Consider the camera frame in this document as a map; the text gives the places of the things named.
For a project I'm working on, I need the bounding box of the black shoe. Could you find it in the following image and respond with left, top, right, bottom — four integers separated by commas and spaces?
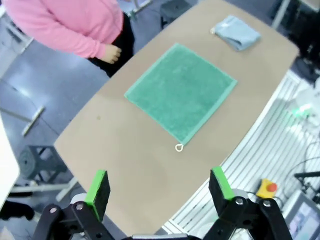
0, 199, 35, 221

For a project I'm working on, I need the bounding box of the grey plastic step stool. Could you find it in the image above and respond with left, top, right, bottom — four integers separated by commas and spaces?
159, 0, 191, 29
19, 144, 69, 181

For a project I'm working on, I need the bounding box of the green terry towel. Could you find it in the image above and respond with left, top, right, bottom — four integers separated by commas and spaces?
123, 42, 239, 153

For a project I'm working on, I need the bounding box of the yellow emergency stop button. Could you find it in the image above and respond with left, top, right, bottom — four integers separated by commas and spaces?
255, 178, 279, 200

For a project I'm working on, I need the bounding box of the light blue terry towel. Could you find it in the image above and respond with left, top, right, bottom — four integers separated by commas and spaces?
209, 15, 262, 52

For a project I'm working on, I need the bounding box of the person's right forearm pink sleeve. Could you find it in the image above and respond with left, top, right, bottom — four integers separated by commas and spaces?
56, 26, 109, 61

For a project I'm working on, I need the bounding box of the grey monitor screen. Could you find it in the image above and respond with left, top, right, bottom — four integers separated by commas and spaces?
284, 189, 320, 240

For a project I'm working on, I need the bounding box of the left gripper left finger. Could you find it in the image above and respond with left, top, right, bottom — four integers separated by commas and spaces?
32, 169, 119, 240

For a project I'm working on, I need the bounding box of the person in pink hoodie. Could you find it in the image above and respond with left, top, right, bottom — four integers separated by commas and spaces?
4, 0, 136, 79

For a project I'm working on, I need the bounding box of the person's right hand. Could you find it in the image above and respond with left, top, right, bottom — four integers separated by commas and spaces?
103, 44, 123, 64

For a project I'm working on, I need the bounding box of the white slotted base platform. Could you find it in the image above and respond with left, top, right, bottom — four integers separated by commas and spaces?
161, 69, 320, 236

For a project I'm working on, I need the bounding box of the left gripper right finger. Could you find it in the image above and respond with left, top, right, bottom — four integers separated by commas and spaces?
204, 165, 294, 240

